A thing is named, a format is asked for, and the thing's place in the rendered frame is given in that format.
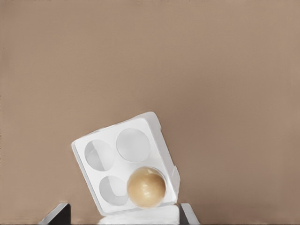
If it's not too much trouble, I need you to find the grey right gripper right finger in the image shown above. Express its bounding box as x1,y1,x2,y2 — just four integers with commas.
179,203,200,225

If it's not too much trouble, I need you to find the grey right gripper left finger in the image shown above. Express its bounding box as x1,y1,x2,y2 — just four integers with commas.
38,203,71,225

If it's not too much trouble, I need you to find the tan egg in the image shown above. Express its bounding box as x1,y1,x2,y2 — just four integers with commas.
127,166,167,210

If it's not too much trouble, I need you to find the white egg box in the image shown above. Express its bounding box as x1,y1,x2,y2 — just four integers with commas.
71,111,181,225

